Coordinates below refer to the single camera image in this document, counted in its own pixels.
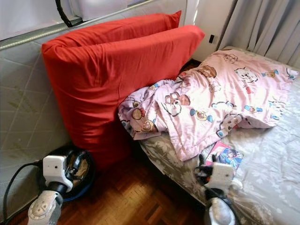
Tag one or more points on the colourful anime comic book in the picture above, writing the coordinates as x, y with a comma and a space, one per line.
229, 154

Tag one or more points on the pink cartoon print blanket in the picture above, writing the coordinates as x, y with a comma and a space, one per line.
215, 93

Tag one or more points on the bed with grey floral sheet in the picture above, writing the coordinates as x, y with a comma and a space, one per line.
267, 178

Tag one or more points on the grey-green quilted mattress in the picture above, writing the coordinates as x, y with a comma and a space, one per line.
23, 117

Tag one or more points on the black round bin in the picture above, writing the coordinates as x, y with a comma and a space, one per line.
85, 190

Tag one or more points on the brown cardboard piece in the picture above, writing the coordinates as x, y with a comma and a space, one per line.
80, 168

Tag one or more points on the red fabric cushion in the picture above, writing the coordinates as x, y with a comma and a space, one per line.
131, 26
103, 84

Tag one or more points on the grey pleated curtain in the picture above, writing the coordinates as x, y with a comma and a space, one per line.
262, 23

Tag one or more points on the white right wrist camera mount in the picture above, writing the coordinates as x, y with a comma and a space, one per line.
222, 176

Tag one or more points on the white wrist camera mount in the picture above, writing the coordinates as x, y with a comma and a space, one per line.
222, 176
55, 169

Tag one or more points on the black wall socket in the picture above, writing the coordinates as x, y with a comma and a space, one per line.
212, 39

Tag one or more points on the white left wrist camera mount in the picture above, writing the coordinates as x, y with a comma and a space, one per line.
55, 169

